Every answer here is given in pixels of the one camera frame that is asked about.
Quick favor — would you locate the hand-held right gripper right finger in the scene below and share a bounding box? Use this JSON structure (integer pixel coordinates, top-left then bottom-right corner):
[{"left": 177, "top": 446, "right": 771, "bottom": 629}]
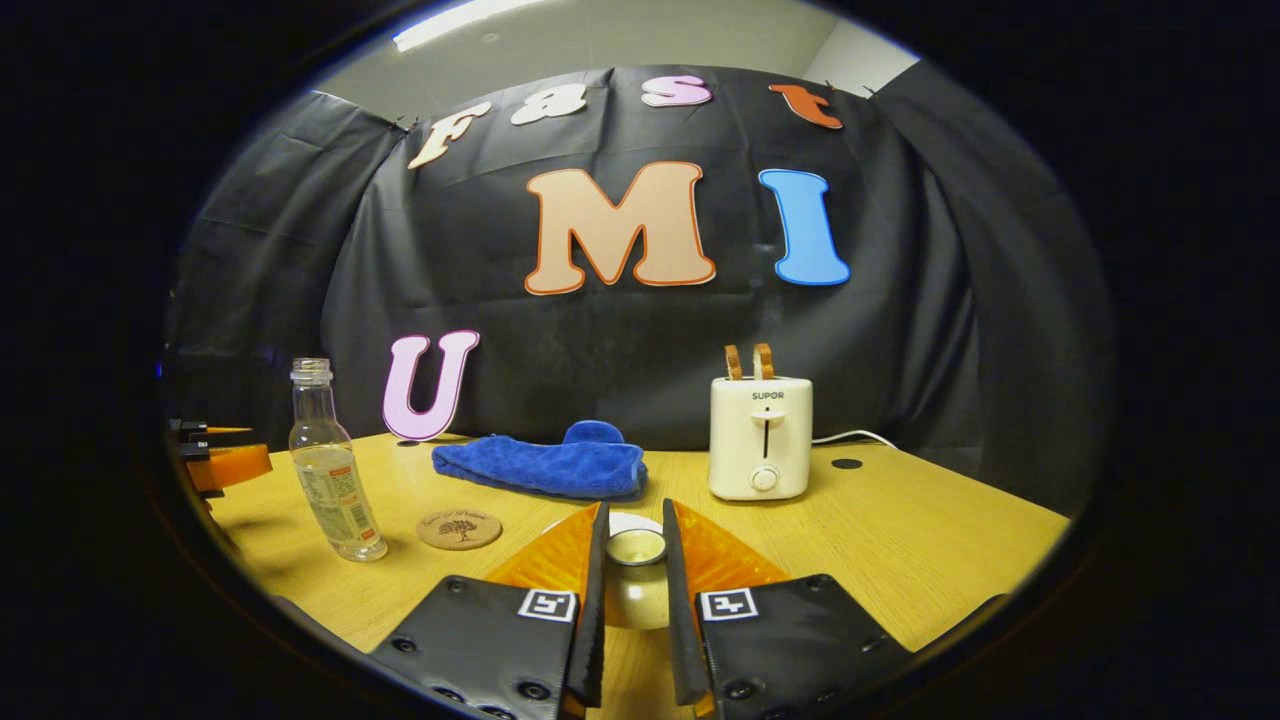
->
[{"left": 661, "top": 499, "right": 914, "bottom": 720}]

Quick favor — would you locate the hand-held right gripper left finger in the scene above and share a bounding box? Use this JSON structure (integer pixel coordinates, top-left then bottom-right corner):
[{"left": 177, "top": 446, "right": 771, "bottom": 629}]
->
[{"left": 368, "top": 502, "right": 611, "bottom": 720}]

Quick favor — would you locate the beige teacup lid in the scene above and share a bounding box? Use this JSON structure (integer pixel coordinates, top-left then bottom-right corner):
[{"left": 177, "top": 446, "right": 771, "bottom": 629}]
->
[{"left": 603, "top": 528, "right": 673, "bottom": 631}]

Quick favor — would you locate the clear plastic water bottle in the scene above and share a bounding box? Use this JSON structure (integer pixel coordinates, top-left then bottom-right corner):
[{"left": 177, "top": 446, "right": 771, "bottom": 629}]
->
[{"left": 288, "top": 358, "right": 389, "bottom": 563}]

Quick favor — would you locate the round cork coaster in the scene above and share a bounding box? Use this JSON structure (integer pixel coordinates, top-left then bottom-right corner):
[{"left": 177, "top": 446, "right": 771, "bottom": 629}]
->
[{"left": 416, "top": 509, "right": 504, "bottom": 552}]

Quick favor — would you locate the blue towel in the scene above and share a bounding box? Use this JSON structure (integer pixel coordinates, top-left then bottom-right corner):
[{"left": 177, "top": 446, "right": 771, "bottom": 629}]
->
[{"left": 432, "top": 420, "right": 649, "bottom": 501}]

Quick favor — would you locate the white toaster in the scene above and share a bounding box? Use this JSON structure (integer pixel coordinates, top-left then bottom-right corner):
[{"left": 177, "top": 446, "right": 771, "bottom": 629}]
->
[{"left": 708, "top": 376, "right": 814, "bottom": 502}]

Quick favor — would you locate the black backdrop cloth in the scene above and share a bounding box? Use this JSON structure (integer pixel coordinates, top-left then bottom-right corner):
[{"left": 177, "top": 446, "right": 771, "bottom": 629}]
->
[{"left": 165, "top": 62, "right": 1113, "bottom": 516}]

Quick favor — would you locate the white toaster cable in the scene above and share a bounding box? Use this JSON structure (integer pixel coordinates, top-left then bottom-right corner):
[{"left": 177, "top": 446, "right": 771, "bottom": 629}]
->
[{"left": 811, "top": 430, "right": 901, "bottom": 451}]

